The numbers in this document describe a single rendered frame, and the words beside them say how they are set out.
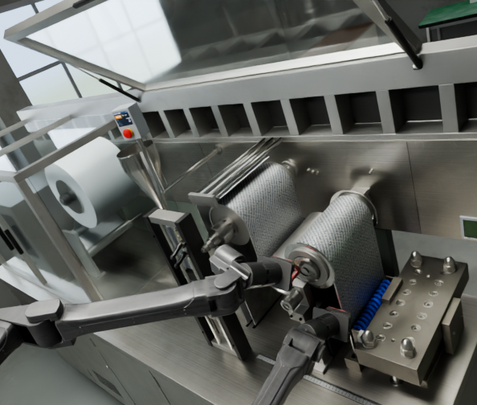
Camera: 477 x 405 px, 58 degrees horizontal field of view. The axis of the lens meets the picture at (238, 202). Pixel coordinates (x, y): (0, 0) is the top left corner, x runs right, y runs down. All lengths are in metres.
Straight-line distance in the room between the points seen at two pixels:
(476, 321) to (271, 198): 0.67
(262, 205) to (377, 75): 0.45
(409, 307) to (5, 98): 3.50
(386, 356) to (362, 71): 0.71
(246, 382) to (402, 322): 0.49
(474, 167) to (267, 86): 0.61
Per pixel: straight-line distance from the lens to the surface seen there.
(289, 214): 1.33
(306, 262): 1.09
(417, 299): 1.31
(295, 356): 0.97
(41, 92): 4.42
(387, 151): 1.23
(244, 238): 1.23
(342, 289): 1.17
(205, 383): 1.46
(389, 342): 1.21
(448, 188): 1.23
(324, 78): 1.22
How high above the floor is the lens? 1.94
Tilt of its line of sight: 27 degrees down
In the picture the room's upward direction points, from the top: 21 degrees counter-clockwise
